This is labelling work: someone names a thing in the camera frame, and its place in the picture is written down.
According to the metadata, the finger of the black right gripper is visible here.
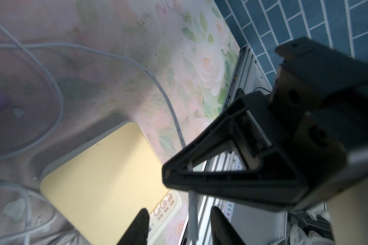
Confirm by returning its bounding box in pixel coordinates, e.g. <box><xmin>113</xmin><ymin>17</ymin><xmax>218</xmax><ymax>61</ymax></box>
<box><xmin>162</xmin><ymin>91</ymin><xmax>309</xmax><ymax>211</ymax></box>

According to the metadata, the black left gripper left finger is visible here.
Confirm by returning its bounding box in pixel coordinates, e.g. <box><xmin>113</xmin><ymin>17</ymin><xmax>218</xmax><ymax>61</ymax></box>
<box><xmin>117</xmin><ymin>208</ymin><xmax>150</xmax><ymax>245</ymax></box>

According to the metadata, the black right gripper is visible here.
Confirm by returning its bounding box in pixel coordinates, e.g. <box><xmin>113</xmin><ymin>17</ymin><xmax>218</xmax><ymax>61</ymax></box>
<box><xmin>270</xmin><ymin>37</ymin><xmax>368</xmax><ymax>211</ymax></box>

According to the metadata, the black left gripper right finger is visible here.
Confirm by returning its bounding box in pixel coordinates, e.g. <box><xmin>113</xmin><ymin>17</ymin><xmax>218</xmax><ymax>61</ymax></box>
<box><xmin>210</xmin><ymin>206</ymin><xmax>245</xmax><ymax>245</ymax></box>

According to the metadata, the yellow electronic kitchen scale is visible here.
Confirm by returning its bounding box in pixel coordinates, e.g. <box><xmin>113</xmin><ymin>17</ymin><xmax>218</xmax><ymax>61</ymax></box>
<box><xmin>40</xmin><ymin>121</ymin><xmax>182</xmax><ymax>245</ymax></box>

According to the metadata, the white USB charging cable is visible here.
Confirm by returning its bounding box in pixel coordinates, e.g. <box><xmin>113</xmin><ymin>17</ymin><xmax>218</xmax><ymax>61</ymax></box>
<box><xmin>0</xmin><ymin>15</ymin><xmax>80</xmax><ymax>245</ymax></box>

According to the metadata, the floral table mat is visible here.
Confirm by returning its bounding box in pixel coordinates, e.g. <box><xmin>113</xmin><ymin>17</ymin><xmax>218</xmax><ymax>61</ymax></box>
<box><xmin>0</xmin><ymin>0</ymin><xmax>241</xmax><ymax>245</ymax></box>

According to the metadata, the aluminium mounting rail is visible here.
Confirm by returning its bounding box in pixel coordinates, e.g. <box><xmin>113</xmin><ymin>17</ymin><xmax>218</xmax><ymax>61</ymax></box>
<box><xmin>195</xmin><ymin>46</ymin><xmax>288</xmax><ymax>245</ymax></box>

